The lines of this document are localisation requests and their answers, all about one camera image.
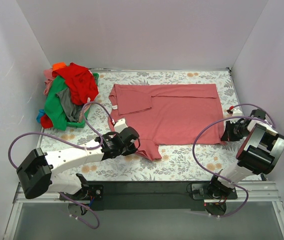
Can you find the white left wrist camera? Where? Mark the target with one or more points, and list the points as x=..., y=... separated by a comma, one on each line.
x=120, y=125

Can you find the blue cloth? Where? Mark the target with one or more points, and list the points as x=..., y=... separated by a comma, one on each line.
x=41, y=113

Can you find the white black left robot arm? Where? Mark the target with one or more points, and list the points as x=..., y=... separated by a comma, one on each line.
x=43, y=172

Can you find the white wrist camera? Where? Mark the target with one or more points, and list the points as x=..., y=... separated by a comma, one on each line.
x=120, y=125
x=234, y=112

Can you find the pink t shirt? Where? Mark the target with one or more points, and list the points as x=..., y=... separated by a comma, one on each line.
x=169, y=114

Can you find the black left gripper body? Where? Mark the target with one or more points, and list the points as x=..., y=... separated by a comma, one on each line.
x=131, y=148

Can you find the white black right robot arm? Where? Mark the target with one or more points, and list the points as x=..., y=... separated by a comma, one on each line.
x=259, y=153

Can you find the grey t shirt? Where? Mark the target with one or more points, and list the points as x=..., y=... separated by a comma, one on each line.
x=71, y=110

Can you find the floral patterned table mat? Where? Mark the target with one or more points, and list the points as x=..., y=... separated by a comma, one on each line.
x=178, y=162

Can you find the light pink cloth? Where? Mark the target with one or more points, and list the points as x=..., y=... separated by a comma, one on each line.
x=48, y=80

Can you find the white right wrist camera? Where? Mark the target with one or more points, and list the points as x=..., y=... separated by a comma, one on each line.
x=234, y=112

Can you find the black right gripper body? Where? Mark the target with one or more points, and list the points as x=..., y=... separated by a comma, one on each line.
x=230, y=130

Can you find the orange cloth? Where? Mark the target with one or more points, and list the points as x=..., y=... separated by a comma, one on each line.
x=58, y=65

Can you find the aluminium front frame rail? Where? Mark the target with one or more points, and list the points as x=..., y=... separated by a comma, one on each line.
x=253, y=212

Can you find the green t shirt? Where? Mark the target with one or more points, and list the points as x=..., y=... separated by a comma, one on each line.
x=83, y=89

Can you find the red t shirt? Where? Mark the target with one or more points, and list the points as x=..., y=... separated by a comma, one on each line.
x=46, y=123

